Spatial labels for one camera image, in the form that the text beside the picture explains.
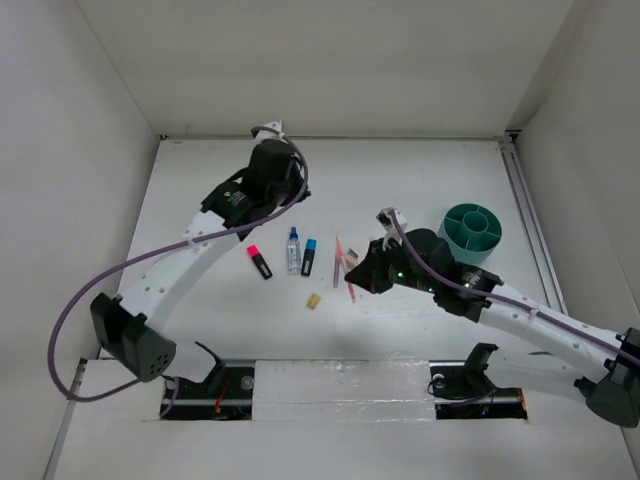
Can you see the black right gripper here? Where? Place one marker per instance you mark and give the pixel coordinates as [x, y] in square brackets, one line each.
[368, 274]

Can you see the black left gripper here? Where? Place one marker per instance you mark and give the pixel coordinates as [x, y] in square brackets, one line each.
[296, 172]

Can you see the pink pen with clear cap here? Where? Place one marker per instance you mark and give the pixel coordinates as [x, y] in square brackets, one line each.
[341, 256]

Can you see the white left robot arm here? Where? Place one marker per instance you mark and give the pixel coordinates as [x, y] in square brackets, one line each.
[130, 325]

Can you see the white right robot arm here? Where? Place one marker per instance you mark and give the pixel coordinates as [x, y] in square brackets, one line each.
[593, 366]

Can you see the clear spray bottle blue cap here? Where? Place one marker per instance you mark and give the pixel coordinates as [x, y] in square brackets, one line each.
[293, 253]

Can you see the blue and black highlighter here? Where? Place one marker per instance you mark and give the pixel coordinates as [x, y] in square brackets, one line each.
[308, 257]

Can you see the pink and black highlighter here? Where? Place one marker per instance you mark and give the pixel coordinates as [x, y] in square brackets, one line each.
[259, 262]

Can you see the tan rectangular eraser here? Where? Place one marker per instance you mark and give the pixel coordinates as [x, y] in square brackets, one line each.
[313, 301]

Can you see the teal round divided organizer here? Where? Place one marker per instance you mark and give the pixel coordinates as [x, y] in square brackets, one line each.
[471, 231]

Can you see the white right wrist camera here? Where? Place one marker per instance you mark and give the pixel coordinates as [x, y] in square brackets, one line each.
[392, 220]

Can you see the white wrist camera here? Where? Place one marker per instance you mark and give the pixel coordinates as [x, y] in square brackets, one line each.
[392, 220]
[273, 128]

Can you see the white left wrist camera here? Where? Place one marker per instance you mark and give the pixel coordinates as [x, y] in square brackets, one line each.
[273, 128]

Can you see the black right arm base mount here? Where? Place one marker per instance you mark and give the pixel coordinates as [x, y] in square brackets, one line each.
[462, 390]

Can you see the aluminium rail at right edge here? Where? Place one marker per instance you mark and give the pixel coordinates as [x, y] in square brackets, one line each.
[550, 283]

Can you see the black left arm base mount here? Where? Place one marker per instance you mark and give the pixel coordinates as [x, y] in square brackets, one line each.
[226, 394]

